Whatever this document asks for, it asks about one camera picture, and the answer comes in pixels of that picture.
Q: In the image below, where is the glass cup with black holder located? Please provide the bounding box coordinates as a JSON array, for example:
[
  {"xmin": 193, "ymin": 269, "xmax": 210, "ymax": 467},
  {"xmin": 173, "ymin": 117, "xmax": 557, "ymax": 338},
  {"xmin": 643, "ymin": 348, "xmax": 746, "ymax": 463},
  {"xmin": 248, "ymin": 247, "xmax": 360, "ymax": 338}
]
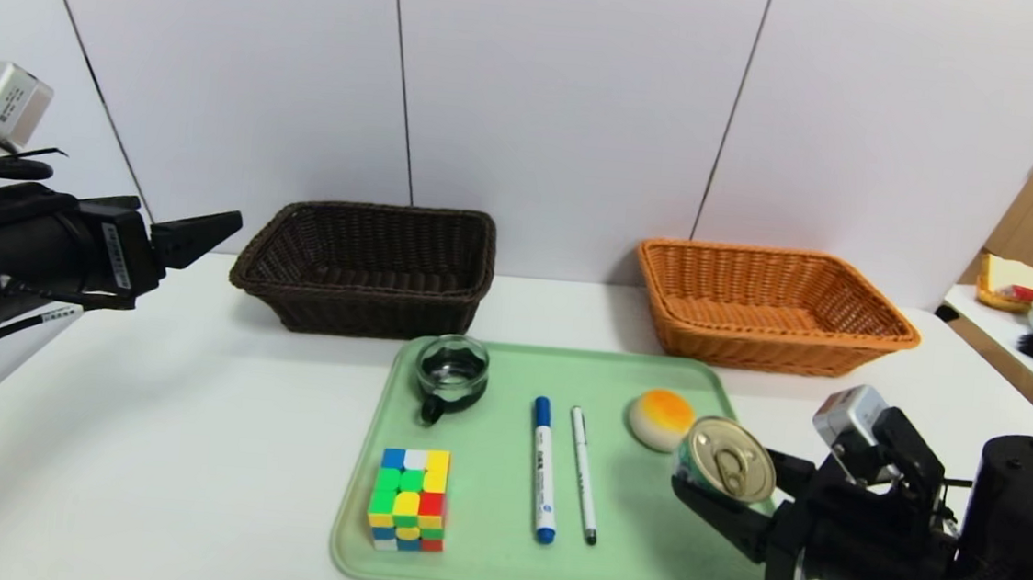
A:
[{"xmin": 411, "ymin": 331, "xmax": 494, "ymax": 431}]

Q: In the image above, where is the yellow bowl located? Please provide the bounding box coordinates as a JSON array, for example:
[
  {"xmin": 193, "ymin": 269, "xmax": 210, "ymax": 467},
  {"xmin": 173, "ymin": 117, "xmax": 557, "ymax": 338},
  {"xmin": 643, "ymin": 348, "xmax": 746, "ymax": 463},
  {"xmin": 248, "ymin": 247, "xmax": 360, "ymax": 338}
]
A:
[{"xmin": 976, "ymin": 282, "xmax": 1033, "ymax": 314}]

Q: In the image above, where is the blue capped whiteboard marker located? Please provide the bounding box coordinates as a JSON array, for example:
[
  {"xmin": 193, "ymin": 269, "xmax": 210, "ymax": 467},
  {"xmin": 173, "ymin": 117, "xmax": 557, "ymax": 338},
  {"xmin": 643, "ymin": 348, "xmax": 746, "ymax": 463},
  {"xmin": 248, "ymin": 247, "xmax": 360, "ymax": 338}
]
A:
[{"xmin": 522, "ymin": 395, "xmax": 567, "ymax": 547}]

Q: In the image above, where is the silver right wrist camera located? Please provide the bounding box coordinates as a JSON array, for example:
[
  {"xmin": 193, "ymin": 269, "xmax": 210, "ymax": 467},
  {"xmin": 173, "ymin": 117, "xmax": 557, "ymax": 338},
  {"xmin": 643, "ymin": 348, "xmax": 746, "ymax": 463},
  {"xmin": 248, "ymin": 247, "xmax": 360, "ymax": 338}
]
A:
[{"xmin": 812, "ymin": 381, "xmax": 892, "ymax": 454}]

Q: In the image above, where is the thin white pen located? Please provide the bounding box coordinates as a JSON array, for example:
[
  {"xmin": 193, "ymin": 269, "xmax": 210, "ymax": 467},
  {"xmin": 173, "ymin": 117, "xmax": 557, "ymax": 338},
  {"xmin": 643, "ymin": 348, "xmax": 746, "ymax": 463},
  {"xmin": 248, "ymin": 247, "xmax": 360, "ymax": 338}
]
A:
[{"xmin": 560, "ymin": 406, "xmax": 608, "ymax": 547}]

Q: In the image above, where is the colourful puzzle cube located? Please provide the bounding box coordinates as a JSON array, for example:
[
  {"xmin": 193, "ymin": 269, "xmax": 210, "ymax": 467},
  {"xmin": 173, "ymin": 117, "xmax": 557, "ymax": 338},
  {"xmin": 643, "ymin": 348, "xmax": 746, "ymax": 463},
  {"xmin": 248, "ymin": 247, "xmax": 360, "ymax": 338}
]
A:
[{"xmin": 364, "ymin": 446, "xmax": 452, "ymax": 555}]

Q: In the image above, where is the white side table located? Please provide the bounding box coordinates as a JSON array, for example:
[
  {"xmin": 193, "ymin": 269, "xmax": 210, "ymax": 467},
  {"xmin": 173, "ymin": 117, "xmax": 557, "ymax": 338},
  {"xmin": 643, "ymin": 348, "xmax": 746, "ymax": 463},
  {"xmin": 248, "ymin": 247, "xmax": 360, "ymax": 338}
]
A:
[{"xmin": 935, "ymin": 279, "xmax": 1033, "ymax": 433}]

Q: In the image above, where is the dark brown wicker basket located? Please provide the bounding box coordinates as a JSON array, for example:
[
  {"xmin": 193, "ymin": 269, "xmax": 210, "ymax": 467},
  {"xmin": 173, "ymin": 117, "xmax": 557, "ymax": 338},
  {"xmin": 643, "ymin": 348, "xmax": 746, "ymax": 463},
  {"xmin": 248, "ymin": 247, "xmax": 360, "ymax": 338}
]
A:
[{"xmin": 225, "ymin": 191, "xmax": 501, "ymax": 347}]

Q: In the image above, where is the light green plastic tray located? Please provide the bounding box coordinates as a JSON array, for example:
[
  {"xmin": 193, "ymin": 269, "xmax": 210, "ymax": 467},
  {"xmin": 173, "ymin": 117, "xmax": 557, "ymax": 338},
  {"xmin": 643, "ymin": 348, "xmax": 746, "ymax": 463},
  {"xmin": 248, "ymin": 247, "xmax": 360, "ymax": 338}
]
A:
[{"xmin": 327, "ymin": 330, "xmax": 824, "ymax": 580}]

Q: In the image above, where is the orange wicker basket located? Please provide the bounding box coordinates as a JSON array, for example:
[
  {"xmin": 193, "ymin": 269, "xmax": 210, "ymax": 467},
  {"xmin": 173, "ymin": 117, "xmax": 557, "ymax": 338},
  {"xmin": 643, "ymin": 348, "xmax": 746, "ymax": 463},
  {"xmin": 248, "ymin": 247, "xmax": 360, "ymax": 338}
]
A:
[{"xmin": 628, "ymin": 236, "xmax": 928, "ymax": 385}]

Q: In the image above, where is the cream toy toast slice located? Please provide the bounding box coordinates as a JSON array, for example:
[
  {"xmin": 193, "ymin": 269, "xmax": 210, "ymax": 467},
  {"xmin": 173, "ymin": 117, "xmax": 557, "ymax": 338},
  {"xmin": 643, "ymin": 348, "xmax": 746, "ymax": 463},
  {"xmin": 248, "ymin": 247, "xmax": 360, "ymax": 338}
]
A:
[{"xmin": 982, "ymin": 254, "xmax": 1033, "ymax": 295}]

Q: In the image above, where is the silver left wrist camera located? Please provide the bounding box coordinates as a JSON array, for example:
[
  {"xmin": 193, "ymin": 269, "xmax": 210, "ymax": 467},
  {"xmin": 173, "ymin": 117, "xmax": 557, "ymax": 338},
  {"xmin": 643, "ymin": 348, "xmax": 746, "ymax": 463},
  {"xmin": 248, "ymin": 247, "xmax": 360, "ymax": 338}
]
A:
[{"xmin": 0, "ymin": 61, "xmax": 58, "ymax": 157}]

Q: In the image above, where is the white bun with orange top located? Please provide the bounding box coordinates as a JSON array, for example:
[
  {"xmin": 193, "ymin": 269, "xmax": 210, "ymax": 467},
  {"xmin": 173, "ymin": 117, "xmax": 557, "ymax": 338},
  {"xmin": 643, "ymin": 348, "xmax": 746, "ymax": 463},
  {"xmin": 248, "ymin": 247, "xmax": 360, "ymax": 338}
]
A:
[{"xmin": 625, "ymin": 387, "xmax": 700, "ymax": 456}]

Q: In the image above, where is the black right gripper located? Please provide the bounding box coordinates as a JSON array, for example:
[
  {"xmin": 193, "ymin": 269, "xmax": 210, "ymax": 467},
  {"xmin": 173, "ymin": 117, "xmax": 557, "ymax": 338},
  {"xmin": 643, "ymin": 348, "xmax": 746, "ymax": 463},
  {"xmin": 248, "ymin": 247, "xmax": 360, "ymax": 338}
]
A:
[{"xmin": 663, "ymin": 439, "xmax": 962, "ymax": 580}]

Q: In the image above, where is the thin black cable with tag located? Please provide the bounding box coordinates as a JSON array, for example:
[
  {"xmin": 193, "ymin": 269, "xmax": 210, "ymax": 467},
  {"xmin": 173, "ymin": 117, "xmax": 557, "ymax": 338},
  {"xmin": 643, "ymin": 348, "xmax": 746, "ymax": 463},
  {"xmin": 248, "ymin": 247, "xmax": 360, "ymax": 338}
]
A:
[{"xmin": 0, "ymin": 300, "xmax": 83, "ymax": 382}]

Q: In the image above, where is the gold lid food can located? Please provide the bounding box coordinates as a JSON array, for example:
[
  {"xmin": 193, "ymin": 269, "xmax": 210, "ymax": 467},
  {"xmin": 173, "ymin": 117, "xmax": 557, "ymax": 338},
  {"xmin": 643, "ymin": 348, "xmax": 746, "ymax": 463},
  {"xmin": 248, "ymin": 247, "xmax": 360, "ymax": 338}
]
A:
[{"xmin": 672, "ymin": 414, "xmax": 782, "ymax": 509}]

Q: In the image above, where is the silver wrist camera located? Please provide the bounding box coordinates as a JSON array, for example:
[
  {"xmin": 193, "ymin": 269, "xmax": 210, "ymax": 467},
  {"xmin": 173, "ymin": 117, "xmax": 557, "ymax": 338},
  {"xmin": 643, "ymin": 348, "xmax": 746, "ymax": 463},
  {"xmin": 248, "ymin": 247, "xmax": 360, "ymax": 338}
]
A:
[
  {"xmin": 812, "ymin": 381, "xmax": 892, "ymax": 454},
  {"xmin": 0, "ymin": 61, "xmax": 58, "ymax": 157}
]

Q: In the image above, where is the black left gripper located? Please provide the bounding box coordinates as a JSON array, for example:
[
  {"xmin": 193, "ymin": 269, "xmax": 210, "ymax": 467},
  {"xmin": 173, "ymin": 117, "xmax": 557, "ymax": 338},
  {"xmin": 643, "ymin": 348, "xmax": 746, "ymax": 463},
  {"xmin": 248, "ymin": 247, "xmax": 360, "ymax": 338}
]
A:
[{"xmin": 0, "ymin": 185, "xmax": 244, "ymax": 340}]

